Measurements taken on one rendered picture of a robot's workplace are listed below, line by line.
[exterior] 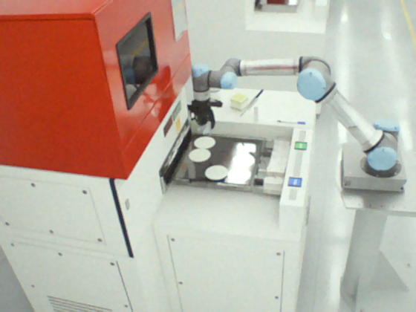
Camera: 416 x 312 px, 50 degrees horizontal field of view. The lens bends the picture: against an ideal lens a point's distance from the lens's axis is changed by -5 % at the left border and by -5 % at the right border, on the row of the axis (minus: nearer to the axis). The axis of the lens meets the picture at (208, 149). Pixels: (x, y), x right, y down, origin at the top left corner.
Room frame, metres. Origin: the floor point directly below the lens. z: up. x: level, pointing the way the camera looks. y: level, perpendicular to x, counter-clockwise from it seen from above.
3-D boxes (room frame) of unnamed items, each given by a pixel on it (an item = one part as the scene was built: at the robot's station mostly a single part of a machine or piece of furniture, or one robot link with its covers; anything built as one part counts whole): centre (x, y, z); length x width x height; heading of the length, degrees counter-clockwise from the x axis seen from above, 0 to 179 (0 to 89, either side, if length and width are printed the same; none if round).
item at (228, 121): (2.10, -0.26, 0.89); 0.62 x 0.35 x 0.14; 73
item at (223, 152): (1.76, -0.06, 0.90); 0.34 x 0.34 x 0.01; 73
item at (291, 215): (1.59, -0.38, 0.89); 0.55 x 0.09 x 0.14; 163
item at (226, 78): (1.80, -0.09, 1.29); 0.11 x 0.11 x 0.08; 66
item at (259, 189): (1.62, -0.08, 0.84); 0.50 x 0.02 x 0.03; 73
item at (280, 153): (1.69, -0.31, 0.87); 0.36 x 0.08 x 0.03; 163
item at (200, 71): (1.82, 0.00, 1.29); 0.09 x 0.08 x 0.11; 66
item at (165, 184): (1.80, 0.15, 0.89); 0.44 x 0.02 x 0.10; 163
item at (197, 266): (1.80, -0.18, 0.41); 0.97 x 0.64 x 0.82; 163
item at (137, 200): (1.64, 0.22, 1.02); 0.82 x 0.03 x 0.40; 163
